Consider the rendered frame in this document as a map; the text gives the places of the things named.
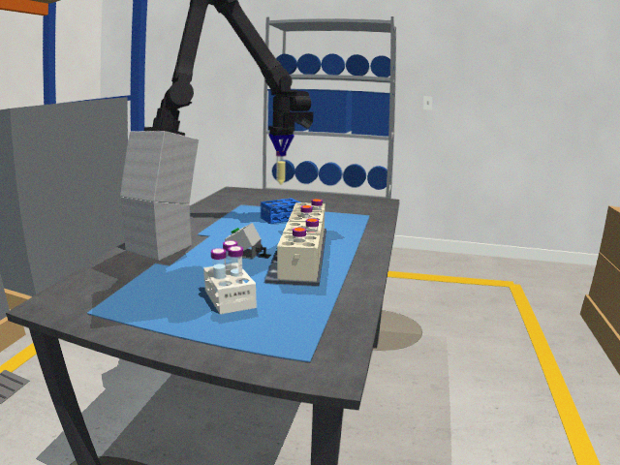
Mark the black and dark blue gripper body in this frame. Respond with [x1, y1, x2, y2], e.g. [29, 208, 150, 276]
[268, 110, 295, 136]

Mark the cream block with round holes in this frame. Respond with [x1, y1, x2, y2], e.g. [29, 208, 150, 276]
[293, 202, 326, 238]
[289, 211, 324, 245]
[283, 222, 322, 264]
[277, 233, 320, 281]

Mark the centrifuge tube with yellow liquid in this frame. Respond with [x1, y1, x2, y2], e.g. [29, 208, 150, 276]
[293, 228, 306, 243]

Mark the blue tube rack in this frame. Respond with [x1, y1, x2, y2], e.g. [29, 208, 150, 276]
[261, 199, 299, 224]

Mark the pink sample tube with orange cap dot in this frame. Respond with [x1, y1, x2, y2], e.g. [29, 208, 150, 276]
[305, 218, 319, 233]

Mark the blue flat mat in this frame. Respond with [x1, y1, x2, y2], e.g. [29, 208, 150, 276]
[87, 205, 370, 362]

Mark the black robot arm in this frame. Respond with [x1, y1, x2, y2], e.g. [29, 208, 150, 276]
[144, 0, 313, 136]

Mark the white tube rack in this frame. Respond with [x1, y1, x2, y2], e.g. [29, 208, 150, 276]
[203, 266, 257, 314]

